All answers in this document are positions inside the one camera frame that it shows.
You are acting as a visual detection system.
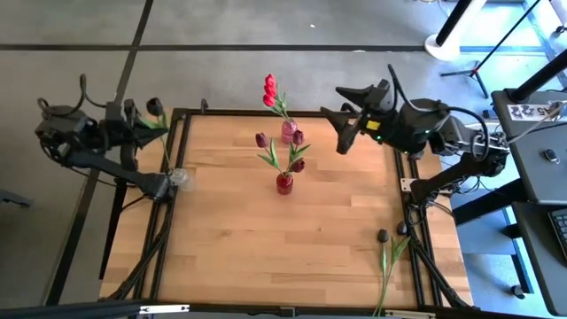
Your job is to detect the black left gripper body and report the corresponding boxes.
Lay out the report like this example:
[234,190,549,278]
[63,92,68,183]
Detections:
[105,102,138,172]

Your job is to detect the black tripod stand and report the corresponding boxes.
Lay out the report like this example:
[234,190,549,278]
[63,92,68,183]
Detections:
[440,0,544,99]

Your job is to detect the red ribbed glass vase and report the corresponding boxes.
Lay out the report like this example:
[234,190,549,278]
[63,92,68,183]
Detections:
[276,172,294,196]

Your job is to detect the black aluminium table frame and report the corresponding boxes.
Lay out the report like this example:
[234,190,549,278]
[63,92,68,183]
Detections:
[99,97,473,311]

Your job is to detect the clear ribbed glass vase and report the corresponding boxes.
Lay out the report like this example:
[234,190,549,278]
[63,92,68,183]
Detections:
[167,167,196,194]

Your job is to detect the pink glass vase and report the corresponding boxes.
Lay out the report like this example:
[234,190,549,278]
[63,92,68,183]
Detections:
[281,119,299,145]

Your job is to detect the white paper label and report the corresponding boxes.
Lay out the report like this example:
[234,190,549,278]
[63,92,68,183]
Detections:
[507,102,560,121]

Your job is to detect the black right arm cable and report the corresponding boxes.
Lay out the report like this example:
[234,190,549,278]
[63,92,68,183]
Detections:
[387,64,491,147]

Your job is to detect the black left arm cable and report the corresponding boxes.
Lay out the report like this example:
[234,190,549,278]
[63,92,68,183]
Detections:
[37,73,107,112]

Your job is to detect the dark purple artificial tulip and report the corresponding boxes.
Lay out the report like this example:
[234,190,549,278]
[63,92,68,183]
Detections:
[374,221,412,318]
[139,97,176,174]
[374,229,391,318]

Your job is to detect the silver metal bracket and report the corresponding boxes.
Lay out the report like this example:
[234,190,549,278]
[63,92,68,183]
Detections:
[384,309,438,319]
[139,303,190,315]

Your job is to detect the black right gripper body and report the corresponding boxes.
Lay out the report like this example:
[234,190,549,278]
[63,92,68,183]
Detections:
[337,79,402,154]

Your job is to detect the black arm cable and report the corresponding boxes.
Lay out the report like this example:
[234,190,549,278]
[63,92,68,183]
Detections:
[37,73,107,112]
[387,64,491,147]

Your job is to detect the white round stand base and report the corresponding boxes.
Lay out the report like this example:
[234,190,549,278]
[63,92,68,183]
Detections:
[423,0,488,62]

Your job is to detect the grey floor bracket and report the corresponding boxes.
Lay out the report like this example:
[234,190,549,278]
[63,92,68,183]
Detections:
[0,189,35,209]

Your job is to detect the black keyboard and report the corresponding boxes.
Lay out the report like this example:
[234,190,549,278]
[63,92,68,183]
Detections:
[548,207,567,262]

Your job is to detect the bright red artificial tulip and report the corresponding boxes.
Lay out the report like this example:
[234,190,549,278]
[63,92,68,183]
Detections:
[264,83,292,123]
[262,94,292,123]
[265,74,292,123]

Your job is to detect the dark desk with keyboard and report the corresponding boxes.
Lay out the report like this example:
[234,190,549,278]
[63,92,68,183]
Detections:
[513,201,567,316]

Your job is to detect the black desk with paper label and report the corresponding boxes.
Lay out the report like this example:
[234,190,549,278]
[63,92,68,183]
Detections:
[491,88,567,207]

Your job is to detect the black slanted post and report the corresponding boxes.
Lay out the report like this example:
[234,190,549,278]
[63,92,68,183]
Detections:
[509,48,567,103]

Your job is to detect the maroon artificial tulip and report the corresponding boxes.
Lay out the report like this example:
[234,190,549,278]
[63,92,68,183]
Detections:
[286,129,312,176]
[255,132,285,176]
[285,158,307,176]

